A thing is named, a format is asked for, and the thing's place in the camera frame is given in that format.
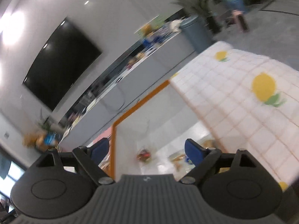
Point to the wall switch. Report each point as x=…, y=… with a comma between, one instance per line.
x=6, y=135

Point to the small red green packet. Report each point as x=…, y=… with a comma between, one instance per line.
x=144, y=155

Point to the black wall television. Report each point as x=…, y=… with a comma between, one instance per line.
x=60, y=67

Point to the teddy bear picture board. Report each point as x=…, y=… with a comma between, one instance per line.
x=149, y=28

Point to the green leafy plant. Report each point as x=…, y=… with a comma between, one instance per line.
x=44, y=121

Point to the gold vase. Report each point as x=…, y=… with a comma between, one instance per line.
x=42, y=142

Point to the pile of snacks on cabinet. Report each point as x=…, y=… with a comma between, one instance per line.
x=136, y=59

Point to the lemon print grid tablecloth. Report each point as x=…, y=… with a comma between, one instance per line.
x=233, y=112

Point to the grey blue trash can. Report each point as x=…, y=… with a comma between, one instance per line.
x=196, y=35

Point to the orange cardboard box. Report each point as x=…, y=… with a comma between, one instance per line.
x=140, y=126

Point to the grey low television cabinet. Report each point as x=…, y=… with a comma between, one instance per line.
x=140, y=74

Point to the glass sliding door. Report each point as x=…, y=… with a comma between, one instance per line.
x=11, y=172

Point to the dried yellow flowers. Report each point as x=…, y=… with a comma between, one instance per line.
x=29, y=140

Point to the pink stool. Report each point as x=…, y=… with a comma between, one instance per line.
x=238, y=19

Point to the tall plant in black pot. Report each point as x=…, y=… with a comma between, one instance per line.
x=205, y=9

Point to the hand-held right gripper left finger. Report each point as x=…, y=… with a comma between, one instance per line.
x=100, y=149

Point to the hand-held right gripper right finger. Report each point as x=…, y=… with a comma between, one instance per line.
x=193, y=152

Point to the blue snack bag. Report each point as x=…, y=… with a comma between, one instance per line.
x=51, y=138

